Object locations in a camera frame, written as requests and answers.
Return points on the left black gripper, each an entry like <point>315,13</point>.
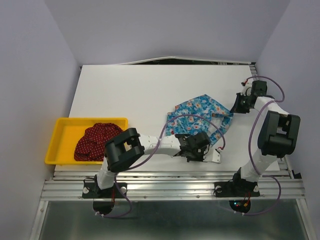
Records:
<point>200,158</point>

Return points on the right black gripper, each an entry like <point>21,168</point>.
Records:
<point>236,107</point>

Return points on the blue floral skirt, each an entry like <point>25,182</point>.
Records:
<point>199,114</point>

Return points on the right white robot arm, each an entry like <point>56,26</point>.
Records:
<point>276,139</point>

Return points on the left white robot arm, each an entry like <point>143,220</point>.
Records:
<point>122,151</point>

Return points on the red polka dot skirt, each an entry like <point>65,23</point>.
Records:
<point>91,147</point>

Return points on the yellow plastic tray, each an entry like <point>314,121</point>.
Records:
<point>66,134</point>

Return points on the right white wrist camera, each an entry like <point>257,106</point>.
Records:
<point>246,88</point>

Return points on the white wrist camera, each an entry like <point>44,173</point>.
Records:
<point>214,155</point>
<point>246,88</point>

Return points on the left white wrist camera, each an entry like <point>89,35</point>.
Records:
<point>214,155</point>

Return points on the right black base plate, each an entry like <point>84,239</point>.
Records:
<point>241,195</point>

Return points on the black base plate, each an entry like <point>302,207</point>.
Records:
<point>241,195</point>
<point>104,200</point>

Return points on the aluminium frame rail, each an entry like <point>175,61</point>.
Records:
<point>166,186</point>

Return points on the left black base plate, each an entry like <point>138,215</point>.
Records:
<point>104,200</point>

